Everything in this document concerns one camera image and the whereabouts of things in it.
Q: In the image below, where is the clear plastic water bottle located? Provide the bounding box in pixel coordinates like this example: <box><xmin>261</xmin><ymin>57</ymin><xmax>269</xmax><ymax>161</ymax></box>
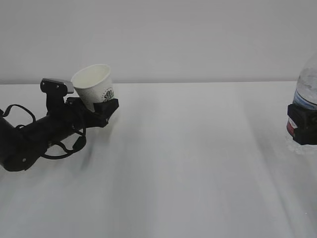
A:
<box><xmin>286</xmin><ymin>54</ymin><xmax>317</xmax><ymax>155</ymax></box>

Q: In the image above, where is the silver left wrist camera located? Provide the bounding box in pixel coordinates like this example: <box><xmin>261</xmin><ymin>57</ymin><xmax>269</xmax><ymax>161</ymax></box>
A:
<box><xmin>40</xmin><ymin>78</ymin><xmax>74</xmax><ymax>94</ymax></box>

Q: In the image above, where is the white paper cup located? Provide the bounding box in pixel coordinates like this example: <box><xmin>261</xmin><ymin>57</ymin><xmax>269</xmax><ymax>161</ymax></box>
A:
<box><xmin>71</xmin><ymin>64</ymin><xmax>114</xmax><ymax>112</ymax></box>

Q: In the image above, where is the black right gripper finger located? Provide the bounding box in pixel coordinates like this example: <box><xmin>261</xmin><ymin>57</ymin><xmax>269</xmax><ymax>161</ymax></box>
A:
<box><xmin>287</xmin><ymin>104</ymin><xmax>317</xmax><ymax>145</ymax></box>

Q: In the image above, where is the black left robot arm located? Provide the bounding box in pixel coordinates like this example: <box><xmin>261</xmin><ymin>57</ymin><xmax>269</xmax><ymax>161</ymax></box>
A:
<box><xmin>0</xmin><ymin>97</ymin><xmax>119</xmax><ymax>172</ymax></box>

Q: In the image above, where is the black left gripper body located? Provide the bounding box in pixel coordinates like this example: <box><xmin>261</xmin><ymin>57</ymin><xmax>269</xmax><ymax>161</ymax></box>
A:
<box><xmin>46</xmin><ymin>98</ymin><xmax>108</xmax><ymax>131</ymax></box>

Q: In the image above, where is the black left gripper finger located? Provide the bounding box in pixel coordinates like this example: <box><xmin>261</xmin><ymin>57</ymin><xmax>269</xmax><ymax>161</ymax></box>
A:
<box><xmin>93</xmin><ymin>98</ymin><xmax>119</xmax><ymax>123</ymax></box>
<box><xmin>65</xmin><ymin>97</ymin><xmax>94</xmax><ymax>114</ymax></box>

